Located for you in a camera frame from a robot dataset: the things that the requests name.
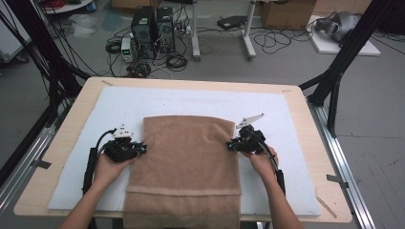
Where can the tan terry towel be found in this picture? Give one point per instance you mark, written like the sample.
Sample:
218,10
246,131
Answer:
187,159

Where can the wide black computer tower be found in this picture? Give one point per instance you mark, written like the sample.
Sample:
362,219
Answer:
142,30

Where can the person's left hand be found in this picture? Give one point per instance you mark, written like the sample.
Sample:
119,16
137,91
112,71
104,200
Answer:
108,171

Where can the white desk frame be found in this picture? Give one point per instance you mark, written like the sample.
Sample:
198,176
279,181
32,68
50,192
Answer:
195,38

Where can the large cardboard box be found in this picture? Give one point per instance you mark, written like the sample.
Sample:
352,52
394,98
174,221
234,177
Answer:
286,14

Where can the grey tape strip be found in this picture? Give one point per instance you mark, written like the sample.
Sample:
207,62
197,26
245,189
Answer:
41,164
337,180

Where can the black metal stand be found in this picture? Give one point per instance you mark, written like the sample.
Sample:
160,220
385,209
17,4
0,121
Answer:
347,51
35,38

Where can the flat black device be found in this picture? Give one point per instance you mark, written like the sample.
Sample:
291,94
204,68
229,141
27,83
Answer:
231,22

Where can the white gridded foam mat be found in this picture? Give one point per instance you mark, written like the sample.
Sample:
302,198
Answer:
191,101

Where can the white floor board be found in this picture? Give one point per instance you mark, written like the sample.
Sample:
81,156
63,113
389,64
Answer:
328,47

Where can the narrow black computer tower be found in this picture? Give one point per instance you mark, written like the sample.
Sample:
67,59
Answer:
165,28

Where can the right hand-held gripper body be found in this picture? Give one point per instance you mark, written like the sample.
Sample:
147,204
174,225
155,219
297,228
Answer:
251,143

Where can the person's right hand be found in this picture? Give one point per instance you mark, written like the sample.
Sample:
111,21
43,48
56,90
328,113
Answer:
266,165

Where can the grey rounded device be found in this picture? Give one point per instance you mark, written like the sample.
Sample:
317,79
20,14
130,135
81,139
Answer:
344,24

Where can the aluminium rail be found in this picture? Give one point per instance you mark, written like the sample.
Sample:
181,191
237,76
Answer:
31,149
344,171

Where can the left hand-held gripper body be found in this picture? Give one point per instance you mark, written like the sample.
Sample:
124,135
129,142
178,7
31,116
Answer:
121,151

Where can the round white table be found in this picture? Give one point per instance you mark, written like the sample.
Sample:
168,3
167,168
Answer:
70,7

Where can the white bench power supply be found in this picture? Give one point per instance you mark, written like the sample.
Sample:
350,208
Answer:
126,49

